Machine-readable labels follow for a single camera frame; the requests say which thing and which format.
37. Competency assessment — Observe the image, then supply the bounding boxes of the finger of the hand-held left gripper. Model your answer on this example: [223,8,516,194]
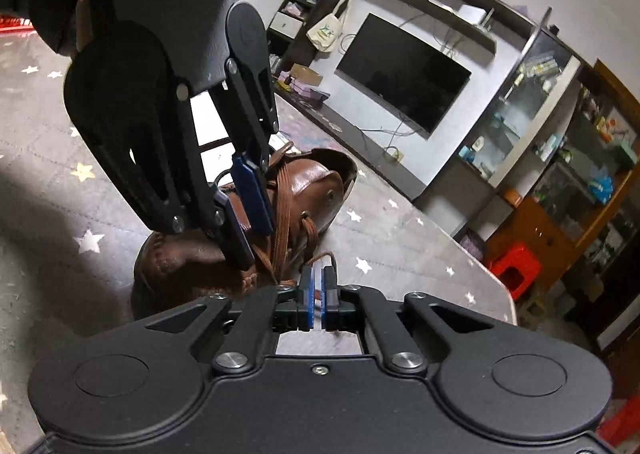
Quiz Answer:
[224,57,280,238]
[95,83,256,271]

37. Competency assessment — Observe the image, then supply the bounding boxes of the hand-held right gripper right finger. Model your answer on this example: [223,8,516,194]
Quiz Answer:
[320,265,497,376]

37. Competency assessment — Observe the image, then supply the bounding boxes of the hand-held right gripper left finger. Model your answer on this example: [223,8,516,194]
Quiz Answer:
[142,267,317,376]

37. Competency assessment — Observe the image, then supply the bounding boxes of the brown shoelace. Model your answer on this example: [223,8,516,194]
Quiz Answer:
[249,141,339,296]

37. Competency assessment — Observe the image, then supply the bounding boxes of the brown leather shoe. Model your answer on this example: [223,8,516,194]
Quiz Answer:
[131,147,358,321]

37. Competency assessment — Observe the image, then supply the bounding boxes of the white drawer box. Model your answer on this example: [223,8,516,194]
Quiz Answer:
[272,13,305,38]

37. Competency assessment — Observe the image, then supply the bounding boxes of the grey star-printed mattress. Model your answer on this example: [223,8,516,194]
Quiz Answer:
[0,29,519,445]

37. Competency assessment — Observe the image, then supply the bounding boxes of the brown cardboard box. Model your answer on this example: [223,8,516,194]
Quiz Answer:
[289,63,325,86]

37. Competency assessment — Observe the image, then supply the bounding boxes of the pink flat box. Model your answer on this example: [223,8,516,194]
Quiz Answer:
[277,77,331,106]

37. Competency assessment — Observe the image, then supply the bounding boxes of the black television stand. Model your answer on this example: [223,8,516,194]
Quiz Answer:
[272,88,427,201]

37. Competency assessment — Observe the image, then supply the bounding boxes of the cream tote bag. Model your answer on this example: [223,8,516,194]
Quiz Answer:
[306,0,358,53]

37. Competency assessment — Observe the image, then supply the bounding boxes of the black trash bin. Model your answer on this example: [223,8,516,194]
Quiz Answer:
[459,228,489,260]

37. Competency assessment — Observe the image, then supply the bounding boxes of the black flat-screen television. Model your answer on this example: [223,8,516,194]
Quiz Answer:
[335,13,472,139]

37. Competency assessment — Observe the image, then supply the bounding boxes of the red plastic stool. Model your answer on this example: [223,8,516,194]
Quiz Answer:
[487,243,544,300]

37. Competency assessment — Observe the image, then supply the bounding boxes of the brown wooden cabinet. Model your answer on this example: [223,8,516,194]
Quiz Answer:
[484,59,640,287]

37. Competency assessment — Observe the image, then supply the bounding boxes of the glass display cabinet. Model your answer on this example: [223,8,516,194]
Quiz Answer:
[420,8,584,241]

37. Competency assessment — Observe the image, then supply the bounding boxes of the white router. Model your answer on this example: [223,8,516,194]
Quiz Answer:
[457,4,496,31]

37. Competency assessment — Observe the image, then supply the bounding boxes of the television cables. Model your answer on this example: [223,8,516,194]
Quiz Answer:
[379,115,417,156]

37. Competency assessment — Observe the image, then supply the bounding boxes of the dark floating wall shelf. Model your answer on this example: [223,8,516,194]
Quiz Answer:
[367,0,499,55]

